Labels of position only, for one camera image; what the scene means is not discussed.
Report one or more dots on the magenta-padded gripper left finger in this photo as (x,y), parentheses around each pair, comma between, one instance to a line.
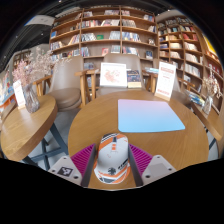
(81,159)

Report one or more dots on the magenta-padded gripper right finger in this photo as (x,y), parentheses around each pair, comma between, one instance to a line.
(142,159)

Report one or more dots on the orange white patterned computer mouse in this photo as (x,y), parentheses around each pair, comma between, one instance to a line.
(111,160)

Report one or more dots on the pink blue gradient mouse pad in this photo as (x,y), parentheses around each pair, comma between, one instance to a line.
(148,116)

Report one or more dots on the round wooden side table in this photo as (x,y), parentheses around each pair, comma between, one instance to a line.
(25,130)

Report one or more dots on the beige padded wooden armchair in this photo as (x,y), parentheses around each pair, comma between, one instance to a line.
(118,58)
(180,95)
(66,90)

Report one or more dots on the glass vase with pink flowers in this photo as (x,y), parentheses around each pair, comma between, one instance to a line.
(30,98)

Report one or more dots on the stack of colourful books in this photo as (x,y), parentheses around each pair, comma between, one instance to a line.
(196,98)

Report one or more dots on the dark blue book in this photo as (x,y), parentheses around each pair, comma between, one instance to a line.
(134,78)

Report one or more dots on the white sign on wooden base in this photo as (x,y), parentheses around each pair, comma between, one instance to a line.
(165,80)

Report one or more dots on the glass vase with pale flowers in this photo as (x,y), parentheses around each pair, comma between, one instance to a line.
(208,105)

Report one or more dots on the white book with pink drawing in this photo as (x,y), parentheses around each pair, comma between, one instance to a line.
(113,75)

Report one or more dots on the small white table sign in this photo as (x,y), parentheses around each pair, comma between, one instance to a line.
(19,94)

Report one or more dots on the small distant book shelf unit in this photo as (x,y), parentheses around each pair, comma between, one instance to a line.
(20,58)

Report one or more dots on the curved wooden book shelf unit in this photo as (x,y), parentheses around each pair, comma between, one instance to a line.
(190,50)

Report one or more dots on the wide wooden book shelf unit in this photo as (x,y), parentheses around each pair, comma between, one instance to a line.
(100,33)

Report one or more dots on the white hanging ceiling panel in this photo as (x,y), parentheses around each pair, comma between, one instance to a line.
(40,20)

